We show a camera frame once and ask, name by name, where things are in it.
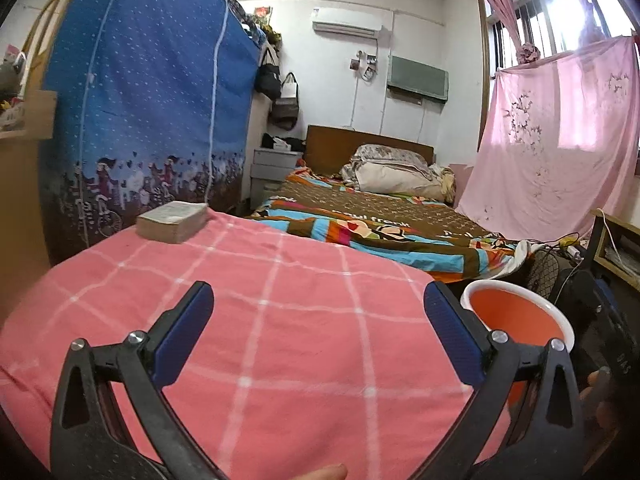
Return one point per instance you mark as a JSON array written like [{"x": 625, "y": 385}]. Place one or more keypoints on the wooden bed headboard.
[{"x": 330, "y": 147}]

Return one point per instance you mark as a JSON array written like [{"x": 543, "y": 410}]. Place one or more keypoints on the colourful patterned bedspread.
[{"x": 390, "y": 225}]

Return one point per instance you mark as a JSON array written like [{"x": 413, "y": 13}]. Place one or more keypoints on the grey bedside drawer unit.
[{"x": 272, "y": 175}]

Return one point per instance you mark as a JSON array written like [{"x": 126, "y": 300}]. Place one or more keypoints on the wooden door frame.
[{"x": 45, "y": 25}]

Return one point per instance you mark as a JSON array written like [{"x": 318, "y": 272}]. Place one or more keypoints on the pink checked blanket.
[{"x": 280, "y": 340}]

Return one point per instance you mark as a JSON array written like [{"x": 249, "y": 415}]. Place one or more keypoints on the orange bucket with white rim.
[{"x": 515, "y": 315}]

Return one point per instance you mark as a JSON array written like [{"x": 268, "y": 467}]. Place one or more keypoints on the black and white handbag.
[{"x": 286, "y": 107}]

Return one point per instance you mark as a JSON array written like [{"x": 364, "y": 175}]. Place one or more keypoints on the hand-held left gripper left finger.
[{"x": 182, "y": 330}]

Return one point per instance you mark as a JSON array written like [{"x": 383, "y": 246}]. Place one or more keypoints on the person's left hand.
[{"x": 315, "y": 474}]

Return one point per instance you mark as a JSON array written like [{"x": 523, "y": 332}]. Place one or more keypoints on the person's right hand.
[{"x": 597, "y": 385}]

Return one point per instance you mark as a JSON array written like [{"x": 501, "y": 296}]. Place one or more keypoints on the pink hanging sheet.
[{"x": 555, "y": 150}]

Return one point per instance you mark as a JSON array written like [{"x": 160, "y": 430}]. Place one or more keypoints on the grey plush toy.
[{"x": 10, "y": 82}]

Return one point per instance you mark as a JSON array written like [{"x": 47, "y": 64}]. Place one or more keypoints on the wooden cabinet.
[{"x": 20, "y": 220}]

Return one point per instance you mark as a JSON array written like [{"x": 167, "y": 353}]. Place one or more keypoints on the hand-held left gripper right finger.
[{"x": 452, "y": 332}]

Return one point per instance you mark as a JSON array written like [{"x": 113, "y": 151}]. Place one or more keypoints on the pink window curtain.
[{"x": 500, "y": 0}]

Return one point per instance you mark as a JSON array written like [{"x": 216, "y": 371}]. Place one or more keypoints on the folded quilt and pillows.
[{"x": 400, "y": 177}]

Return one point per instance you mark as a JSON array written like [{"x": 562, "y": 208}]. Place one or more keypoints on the wall socket with chargers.
[{"x": 364, "y": 62}]

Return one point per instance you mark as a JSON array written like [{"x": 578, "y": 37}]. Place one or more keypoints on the black floor fan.
[{"x": 545, "y": 275}]

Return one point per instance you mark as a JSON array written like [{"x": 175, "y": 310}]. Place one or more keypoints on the white air conditioner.
[{"x": 347, "y": 22}]

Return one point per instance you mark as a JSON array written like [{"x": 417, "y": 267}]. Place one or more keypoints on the wooden desk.
[{"x": 617, "y": 245}]

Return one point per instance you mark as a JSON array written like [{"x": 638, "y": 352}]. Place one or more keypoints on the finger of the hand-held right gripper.
[
  {"x": 609, "y": 300},
  {"x": 585, "y": 305}
]

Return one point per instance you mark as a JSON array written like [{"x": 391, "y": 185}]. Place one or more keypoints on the clutter on wardrobe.
[{"x": 262, "y": 25}]

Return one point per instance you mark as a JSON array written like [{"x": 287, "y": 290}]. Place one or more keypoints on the green cloth cover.
[{"x": 417, "y": 77}]

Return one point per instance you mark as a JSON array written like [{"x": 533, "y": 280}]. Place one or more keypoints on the thick brown book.
[{"x": 172, "y": 222}]

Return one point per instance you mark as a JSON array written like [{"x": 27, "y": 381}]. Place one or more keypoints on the blue dotted fabric wardrobe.
[{"x": 150, "y": 100}]

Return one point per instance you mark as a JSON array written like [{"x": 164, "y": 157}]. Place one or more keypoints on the tissue box with dark cloth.
[{"x": 282, "y": 142}]

